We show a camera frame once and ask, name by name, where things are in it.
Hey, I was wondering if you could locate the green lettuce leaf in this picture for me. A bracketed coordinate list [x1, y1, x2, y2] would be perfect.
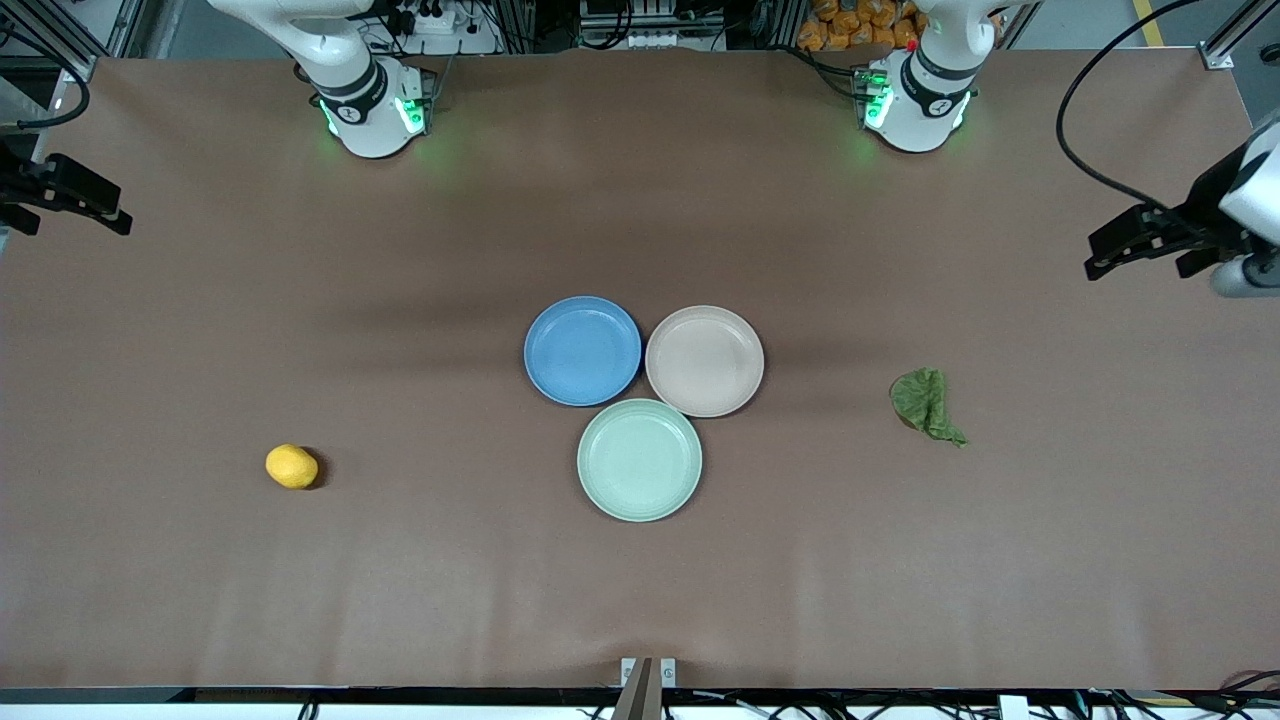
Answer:
[889, 368, 969, 448]

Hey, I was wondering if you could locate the yellow lemon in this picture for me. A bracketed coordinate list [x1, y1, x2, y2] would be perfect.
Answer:
[265, 444, 320, 491]

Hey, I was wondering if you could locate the bag of orange fruits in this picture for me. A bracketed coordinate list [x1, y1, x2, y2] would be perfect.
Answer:
[797, 0, 926, 53]

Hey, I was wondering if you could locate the white power strip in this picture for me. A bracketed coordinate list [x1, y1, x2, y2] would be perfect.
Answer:
[398, 0, 463, 35]

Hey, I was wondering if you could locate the beige pink plate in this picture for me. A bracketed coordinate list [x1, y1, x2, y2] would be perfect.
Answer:
[645, 305, 766, 419]

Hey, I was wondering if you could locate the blue plate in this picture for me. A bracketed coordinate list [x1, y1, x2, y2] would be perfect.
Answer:
[524, 296, 643, 408]

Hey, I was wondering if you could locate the pale green plate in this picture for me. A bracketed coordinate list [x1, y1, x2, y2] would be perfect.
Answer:
[577, 398, 704, 523]

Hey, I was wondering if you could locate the white electronics rack unit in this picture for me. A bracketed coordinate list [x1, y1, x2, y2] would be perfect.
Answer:
[578, 0, 726, 51]

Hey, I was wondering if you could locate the brown table cover mat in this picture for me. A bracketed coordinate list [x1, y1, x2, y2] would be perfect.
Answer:
[0, 48, 1280, 692]

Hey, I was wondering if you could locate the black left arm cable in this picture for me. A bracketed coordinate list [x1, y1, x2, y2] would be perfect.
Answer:
[1055, 0, 1206, 213]

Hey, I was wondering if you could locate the aluminium frame profile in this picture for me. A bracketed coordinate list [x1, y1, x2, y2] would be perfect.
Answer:
[0, 0, 113, 83]
[1200, 0, 1280, 71]

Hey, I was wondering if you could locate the metal bracket with brown post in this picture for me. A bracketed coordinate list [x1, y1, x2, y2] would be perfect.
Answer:
[612, 656, 678, 720]

